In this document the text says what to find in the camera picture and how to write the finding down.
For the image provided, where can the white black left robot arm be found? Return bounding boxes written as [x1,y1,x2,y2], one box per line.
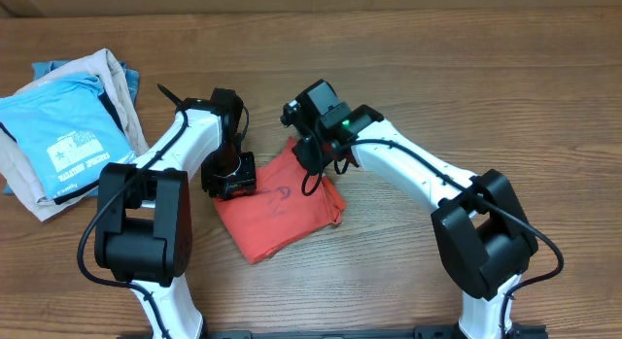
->
[77,87,257,338]

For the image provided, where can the blue denim folded garment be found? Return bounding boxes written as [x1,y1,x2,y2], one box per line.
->
[1,57,148,205]

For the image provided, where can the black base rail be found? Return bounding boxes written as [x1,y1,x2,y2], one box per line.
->
[116,323,550,339]

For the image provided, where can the light blue folded t-shirt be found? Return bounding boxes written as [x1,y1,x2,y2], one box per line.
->
[1,73,136,202]

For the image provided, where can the red printed t-shirt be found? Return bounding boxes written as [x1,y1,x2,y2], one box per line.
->
[214,138,346,264]

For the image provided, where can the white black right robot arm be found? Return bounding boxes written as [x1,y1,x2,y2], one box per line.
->
[280,80,548,338]

